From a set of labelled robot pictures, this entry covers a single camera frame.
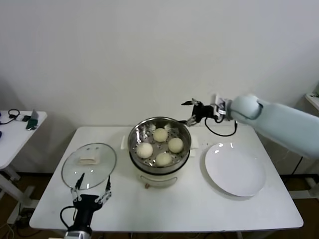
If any white steamed baozi bun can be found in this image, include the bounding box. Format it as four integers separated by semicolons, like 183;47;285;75
168;137;185;154
136;142;154;159
155;152;173;168
153;128;168;143

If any round glass pot lid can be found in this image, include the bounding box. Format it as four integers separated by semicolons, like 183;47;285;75
61;142;118;190

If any white round plate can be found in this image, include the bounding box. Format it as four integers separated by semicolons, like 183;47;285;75
204;142;266;197

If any black power adapter cable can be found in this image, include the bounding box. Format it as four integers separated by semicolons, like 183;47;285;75
291;154;305;175

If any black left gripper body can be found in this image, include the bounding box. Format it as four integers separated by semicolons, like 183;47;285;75
72;195;103;227

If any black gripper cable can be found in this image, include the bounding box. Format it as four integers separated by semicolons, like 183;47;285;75
60;206;77;229
204;117;239;137

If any floor power strip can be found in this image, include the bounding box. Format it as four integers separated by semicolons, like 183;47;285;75
16;208;35;226

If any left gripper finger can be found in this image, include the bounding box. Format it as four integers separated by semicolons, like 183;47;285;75
96;175;112;205
70;173;85;202

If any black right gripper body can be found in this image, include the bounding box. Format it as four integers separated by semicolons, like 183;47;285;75
191;105;218;123

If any white side table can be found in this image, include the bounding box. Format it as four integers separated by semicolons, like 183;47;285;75
0;111;48;225

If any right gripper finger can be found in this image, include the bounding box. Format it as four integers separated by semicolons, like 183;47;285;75
180;98;203;108
178;116;200;126

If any black cable loop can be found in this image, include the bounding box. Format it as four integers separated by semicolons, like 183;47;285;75
0;109;22;124

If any stainless steel steamer basket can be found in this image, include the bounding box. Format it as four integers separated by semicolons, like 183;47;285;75
121;116;200;173

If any green small gadget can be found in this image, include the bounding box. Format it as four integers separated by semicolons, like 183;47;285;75
26;119;39;131

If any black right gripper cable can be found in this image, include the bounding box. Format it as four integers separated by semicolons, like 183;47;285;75
204;117;239;137

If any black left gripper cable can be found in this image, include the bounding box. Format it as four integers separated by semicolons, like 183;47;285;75
60;206;77;229

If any white electric cooker pot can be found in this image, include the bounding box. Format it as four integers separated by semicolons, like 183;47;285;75
129;149;191;189

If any white shelf table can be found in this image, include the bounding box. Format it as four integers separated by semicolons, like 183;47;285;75
305;93;319;111

